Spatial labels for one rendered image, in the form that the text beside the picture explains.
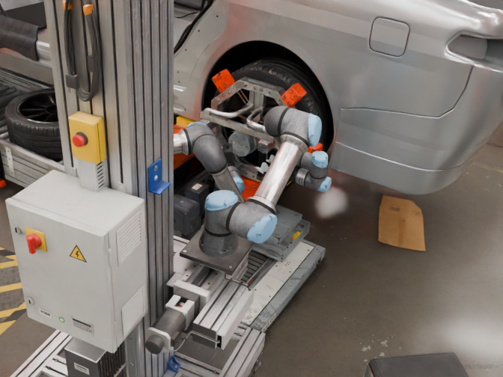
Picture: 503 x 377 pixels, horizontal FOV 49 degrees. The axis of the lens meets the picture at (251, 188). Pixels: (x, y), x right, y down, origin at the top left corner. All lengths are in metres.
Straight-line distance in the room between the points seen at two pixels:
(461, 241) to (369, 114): 1.52
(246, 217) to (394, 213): 2.16
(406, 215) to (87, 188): 2.70
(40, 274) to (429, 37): 1.76
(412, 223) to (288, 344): 1.44
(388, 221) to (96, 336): 2.50
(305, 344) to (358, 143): 1.05
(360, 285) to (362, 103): 1.16
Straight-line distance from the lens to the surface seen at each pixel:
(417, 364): 2.55
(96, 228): 1.58
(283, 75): 2.81
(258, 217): 1.96
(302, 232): 3.39
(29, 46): 4.02
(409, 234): 3.84
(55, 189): 1.76
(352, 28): 2.61
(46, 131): 3.75
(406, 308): 3.29
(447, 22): 2.49
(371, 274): 3.44
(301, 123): 2.09
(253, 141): 2.78
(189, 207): 3.08
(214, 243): 2.08
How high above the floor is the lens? 2.17
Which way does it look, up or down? 33 degrees down
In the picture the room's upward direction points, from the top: 5 degrees clockwise
